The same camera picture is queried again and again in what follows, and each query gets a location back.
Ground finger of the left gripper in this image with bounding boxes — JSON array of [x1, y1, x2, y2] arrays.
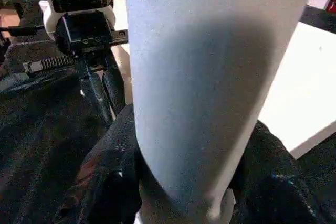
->
[[78, 73, 113, 127], [102, 69, 128, 116]]

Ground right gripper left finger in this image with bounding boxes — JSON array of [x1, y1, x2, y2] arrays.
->
[[56, 104, 144, 224]]

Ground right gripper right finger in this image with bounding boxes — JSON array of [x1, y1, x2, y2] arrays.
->
[[230, 120, 336, 224]]

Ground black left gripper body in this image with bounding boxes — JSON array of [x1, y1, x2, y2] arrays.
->
[[7, 8, 131, 77]]

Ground white plastic table leg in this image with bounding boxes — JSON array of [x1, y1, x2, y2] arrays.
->
[[123, 0, 321, 224]]

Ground white plastic table top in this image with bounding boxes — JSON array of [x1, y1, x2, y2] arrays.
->
[[111, 0, 336, 161]]

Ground black plastic sheet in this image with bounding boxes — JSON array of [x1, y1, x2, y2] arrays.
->
[[0, 6, 336, 224]]

